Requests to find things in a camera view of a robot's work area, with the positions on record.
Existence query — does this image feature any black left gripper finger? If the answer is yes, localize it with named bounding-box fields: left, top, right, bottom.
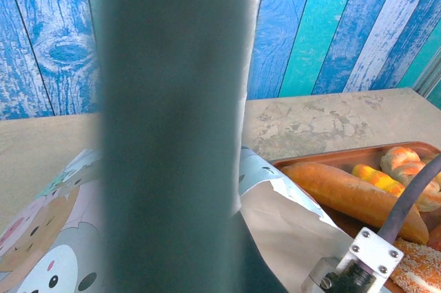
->
left=237, top=212, right=289, bottom=293

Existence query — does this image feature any striped orange fake bread roll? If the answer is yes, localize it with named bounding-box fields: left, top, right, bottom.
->
left=351, top=163, right=407, bottom=198

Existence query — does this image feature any sesame topped fake bread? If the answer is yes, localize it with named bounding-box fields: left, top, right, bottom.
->
left=391, top=239, right=441, bottom=293

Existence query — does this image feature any reddish brown fake bread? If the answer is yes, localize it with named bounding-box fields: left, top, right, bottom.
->
left=427, top=223, right=441, bottom=252

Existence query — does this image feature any printed white paper bag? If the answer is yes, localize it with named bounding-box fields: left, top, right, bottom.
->
left=0, top=0, right=362, bottom=293

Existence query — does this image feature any brown plastic tray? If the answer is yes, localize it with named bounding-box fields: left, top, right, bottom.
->
left=271, top=140, right=441, bottom=293

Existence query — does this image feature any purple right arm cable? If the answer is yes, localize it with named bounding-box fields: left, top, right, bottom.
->
left=378, top=153, right=441, bottom=239

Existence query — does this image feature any aluminium frame post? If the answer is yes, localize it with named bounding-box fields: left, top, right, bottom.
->
left=411, top=54, right=441, bottom=101

